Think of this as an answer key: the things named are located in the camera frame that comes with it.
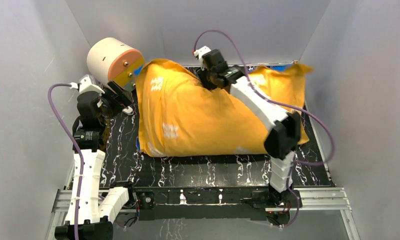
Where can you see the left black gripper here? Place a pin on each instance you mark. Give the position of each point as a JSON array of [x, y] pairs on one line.
[[119, 94]]

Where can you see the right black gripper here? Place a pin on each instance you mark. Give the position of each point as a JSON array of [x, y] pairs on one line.
[[202, 73]]

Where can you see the blue and yellow pillowcase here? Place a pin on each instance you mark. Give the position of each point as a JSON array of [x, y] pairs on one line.
[[178, 117]]

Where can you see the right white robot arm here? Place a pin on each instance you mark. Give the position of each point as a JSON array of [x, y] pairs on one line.
[[284, 128]]

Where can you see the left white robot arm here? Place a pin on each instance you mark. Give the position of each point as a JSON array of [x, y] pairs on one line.
[[87, 218]]

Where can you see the white cylinder drawer unit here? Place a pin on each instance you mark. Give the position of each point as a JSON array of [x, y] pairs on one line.
[[110, 60]]

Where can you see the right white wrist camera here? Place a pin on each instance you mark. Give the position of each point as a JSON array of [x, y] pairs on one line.
[[203, 55]]

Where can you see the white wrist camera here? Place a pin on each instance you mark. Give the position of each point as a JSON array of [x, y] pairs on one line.
[[203, 55], [87, 84]]

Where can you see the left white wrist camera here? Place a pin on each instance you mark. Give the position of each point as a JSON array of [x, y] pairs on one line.
[[87, 84]]

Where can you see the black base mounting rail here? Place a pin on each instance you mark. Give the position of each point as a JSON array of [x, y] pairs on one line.
[[253, 208]]

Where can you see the aluminium frame rail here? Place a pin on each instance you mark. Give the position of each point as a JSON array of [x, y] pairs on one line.
[[312, 198]]

